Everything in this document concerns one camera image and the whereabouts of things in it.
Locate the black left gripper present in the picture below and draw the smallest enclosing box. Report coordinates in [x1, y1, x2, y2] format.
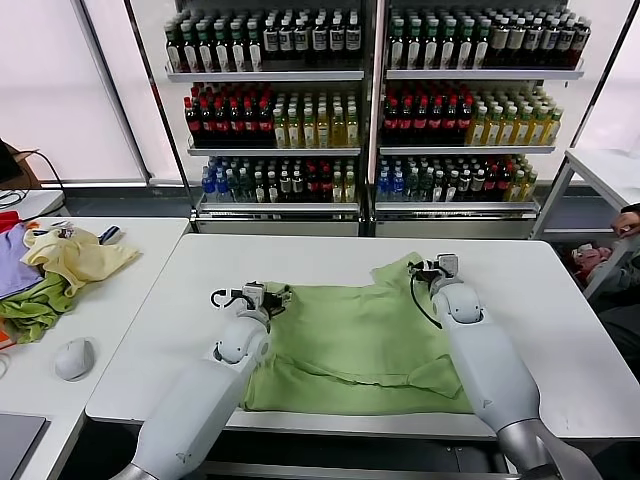
[260, 284, 295, 319]

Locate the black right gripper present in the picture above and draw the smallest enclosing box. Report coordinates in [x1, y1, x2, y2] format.
[407, 258, 444, 284]

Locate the light green printed T-shirt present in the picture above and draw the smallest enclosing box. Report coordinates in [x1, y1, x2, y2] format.
[242, 252, 476, 415]

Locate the person in dark clothes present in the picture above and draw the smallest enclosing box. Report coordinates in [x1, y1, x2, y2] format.
[594, 249, 640, 361]

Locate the person's bare hand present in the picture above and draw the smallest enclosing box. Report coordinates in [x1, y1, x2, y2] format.
[613, 212, 640, 235]

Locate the red cap cola bottle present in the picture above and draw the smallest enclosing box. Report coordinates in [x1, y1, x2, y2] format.
[228, 98, 244, 148]
[398, 98, 414, 146]
[199, 98, 215, 148]
[184, 98, 201, 148]
[257, 98, 274, 148]
[428, 98, 444, 146]
[243, 98, 258, 148]
[382, 98, 399, 146]
[214, 98, 230, 148]
[457, 98, 473, 146]
[442, 98, 458, 146]
[413, 98, 429, 146]

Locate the pink plush toy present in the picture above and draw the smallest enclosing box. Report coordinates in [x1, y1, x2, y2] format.
[571, 244, 614, 281]

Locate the metal drinks shelf unit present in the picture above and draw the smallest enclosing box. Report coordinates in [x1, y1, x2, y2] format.
[123, 0, 379, 239]
[372, 0, 640, 242]

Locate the pale yellow garment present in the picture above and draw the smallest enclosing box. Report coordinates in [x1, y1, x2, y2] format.
[20, 225, 144, 300]

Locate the white metal rack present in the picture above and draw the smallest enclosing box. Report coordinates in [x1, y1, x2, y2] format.
[529, 148, 640, 301]

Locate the green cap dark bottle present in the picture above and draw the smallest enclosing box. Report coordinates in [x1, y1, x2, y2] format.
[388, 23, 405, 71]
[473, 23, 490, 71]
[231, 25, 248, 75]
[439, 23, 456, 71]
[166, 27, 183, 75]
[214, 25, 231, 75]
[247, 24, 264, 75]
[422, 23, 439, 71]
[198, 27, 215, 75]
[182, 27, 199, 75]
[456, 23, 473, 71]
[405, 23, 422, 71]

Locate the grey computer mouse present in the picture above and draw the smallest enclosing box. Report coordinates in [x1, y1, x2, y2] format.
[53, 338, 96, 383]

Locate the white label black bottle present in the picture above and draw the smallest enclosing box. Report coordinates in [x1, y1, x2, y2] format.
[328, 18, 346, 64]
[294, 18, 310, 64]
[311, 18, 329, 64]
[278, 18, 295, 64]
[345, 18, 362, 64]
[263, 18, 279, 64]

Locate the beige label dark bottle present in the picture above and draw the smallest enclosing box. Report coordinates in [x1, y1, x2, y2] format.
[489, 22, 507, 70]
[506, 22, 524, 70]
[573, 22, 590, 70]
[523, 22, 541, 70]
[540, 22, 558, 70]
[557, 22, 574, 70]

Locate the crumpled green garment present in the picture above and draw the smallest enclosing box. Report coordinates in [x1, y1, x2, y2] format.
[0, 273, 76, 346]

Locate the purple garment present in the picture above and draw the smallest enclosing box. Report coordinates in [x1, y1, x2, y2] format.
[0, 223, 44, 301]

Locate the brown cardboard box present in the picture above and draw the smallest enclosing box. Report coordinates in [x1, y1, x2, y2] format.
[12, 148, 44, 189]

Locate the grey laptop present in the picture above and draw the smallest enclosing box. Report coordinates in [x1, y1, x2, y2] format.
[0, 412, 53, 480]

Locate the black monitor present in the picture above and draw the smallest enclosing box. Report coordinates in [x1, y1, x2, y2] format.
[0, 138, 25, 185]

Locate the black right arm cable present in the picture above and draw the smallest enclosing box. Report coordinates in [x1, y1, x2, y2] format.
[410, 274, 444, 330]

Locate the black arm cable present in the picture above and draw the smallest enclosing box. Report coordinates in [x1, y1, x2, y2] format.
[410, 274, 444, 330]
[209, 288, 247, 309]

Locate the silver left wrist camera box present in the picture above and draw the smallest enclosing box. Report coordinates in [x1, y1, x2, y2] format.
[242, 282, 267, 307]

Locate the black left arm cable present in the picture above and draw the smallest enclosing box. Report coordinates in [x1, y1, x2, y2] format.
[209, 288, 247, 309]

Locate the black power cable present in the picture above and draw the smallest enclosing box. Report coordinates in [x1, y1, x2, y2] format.
[27, 151, 65, 190]

